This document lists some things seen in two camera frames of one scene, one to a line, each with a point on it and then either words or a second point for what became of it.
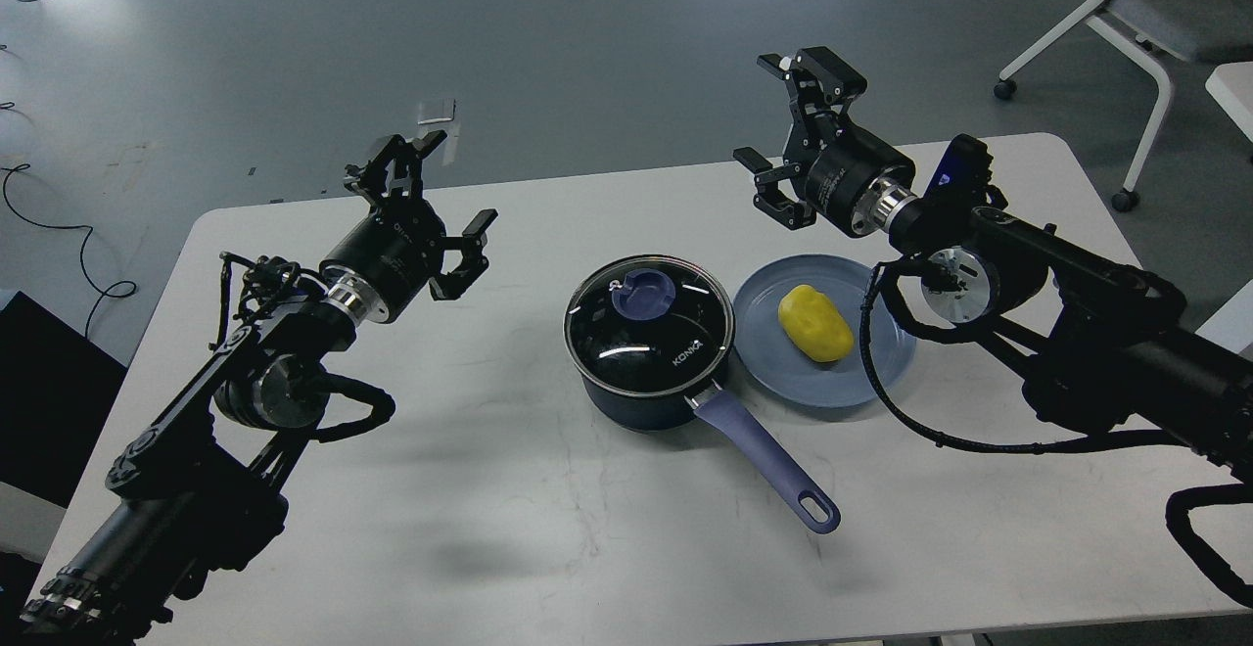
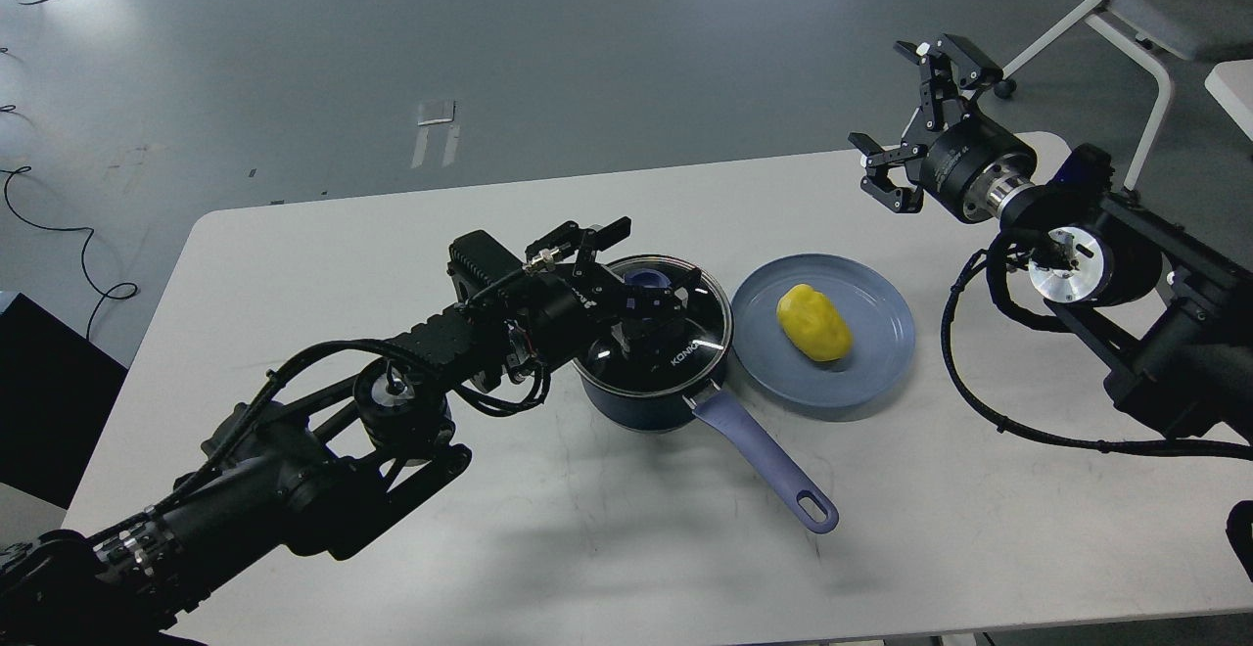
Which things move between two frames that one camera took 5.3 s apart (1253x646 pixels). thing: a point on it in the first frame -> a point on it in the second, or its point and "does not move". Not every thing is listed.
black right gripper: x=845 y=174 -> x=977 y=169
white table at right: x=1230 y=84 does not move
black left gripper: x=394 y=256 -> x=560 y=305
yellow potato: x=814 y=324 does not move
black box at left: x=56 y=389 does not move
